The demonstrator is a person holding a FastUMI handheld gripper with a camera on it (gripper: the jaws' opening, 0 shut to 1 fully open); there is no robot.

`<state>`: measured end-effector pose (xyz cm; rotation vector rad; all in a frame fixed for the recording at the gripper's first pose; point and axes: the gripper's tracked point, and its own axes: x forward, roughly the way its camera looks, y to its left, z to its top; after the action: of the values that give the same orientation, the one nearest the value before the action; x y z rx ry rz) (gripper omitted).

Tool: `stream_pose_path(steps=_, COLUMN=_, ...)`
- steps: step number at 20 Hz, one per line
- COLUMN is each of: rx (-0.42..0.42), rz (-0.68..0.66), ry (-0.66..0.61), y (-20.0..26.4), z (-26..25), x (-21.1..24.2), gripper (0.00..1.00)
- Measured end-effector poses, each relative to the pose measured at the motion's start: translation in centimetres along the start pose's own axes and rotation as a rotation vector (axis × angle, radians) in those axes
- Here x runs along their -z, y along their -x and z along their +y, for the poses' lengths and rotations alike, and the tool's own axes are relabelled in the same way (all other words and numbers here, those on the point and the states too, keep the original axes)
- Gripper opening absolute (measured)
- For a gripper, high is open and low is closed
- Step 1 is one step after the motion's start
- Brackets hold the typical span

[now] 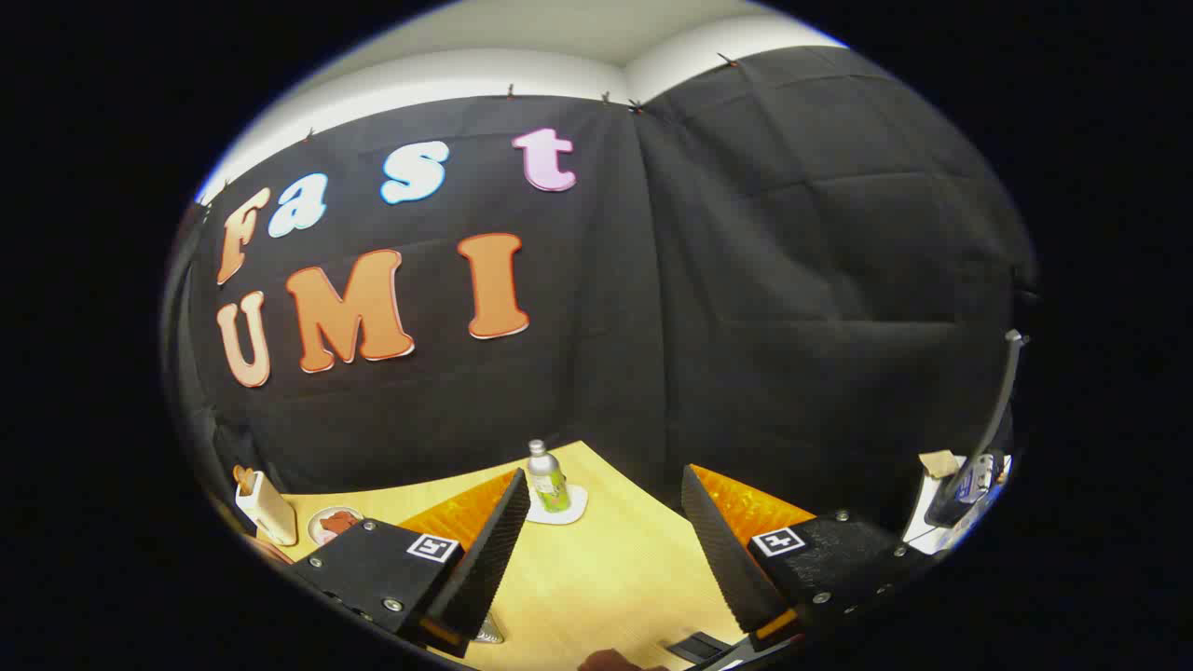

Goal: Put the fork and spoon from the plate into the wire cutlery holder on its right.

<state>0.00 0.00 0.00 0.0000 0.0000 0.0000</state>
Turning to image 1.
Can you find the white square coaster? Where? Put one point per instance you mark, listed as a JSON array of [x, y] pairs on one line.
[[573, 511]]

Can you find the silver bottle with green label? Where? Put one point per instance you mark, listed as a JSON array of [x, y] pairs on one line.
[[548, 485]]

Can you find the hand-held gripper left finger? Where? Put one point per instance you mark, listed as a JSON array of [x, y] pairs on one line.
[[485, 559]]

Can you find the brown crust bread slice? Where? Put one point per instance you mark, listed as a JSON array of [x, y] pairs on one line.
[[244, 479]]

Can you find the brown steak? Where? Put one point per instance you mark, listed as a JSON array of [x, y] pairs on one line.
[[339, 523]]

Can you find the brown paper piece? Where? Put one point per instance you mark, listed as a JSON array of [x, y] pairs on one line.
[[938, 462]]

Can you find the cream white toaster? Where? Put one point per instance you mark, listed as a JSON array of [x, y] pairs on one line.
[[270, 513]]

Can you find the beige food plate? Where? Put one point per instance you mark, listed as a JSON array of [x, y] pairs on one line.
[[322, 536]]

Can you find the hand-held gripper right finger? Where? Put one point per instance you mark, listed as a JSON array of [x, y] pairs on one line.
[[727, 559]]

